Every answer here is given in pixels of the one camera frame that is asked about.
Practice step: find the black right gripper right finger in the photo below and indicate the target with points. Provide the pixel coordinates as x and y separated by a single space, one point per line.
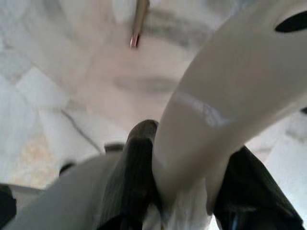
254 191

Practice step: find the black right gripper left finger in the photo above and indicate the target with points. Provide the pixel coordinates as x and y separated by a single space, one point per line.
140 167

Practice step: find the white plastic dustpan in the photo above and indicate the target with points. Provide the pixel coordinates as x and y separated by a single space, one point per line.
216 95

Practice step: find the slim metal pole copper tip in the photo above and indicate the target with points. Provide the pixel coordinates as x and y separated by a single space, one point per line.
139 21

